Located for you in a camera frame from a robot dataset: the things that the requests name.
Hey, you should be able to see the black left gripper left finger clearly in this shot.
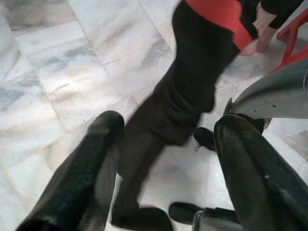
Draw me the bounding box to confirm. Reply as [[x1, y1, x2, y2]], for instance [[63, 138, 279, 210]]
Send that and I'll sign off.
[[14, 110, 125, 231]]

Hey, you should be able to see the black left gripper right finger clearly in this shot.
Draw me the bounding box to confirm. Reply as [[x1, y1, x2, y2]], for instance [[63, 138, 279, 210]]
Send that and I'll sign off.
[[213, 114, 308, 231]]

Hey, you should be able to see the black garment with red band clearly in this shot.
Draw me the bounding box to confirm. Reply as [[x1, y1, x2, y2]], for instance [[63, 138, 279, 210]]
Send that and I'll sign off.
[[112, 0, 259, 231]]

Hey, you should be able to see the black robot foot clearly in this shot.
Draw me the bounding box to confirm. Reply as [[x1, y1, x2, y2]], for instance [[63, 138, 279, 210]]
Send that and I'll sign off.
[[168, 201, 239, 231]]

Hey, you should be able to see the grey robot left leg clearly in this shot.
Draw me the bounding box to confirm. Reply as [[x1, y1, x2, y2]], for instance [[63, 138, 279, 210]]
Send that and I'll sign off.
[[225, 59, 308, 121]]

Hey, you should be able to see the person's bare foot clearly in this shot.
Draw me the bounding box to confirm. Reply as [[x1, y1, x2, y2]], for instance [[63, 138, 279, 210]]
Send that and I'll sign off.
[[240, 11, 276, 57]]

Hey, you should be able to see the red plastic stool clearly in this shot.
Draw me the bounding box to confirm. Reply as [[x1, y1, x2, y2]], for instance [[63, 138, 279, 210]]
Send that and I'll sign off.
[[276, 11, 308, 72]]

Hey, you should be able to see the person's black trouser leg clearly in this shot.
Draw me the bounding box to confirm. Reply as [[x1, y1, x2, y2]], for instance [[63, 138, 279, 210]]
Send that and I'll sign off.
[[261, 0, 308, 29]]

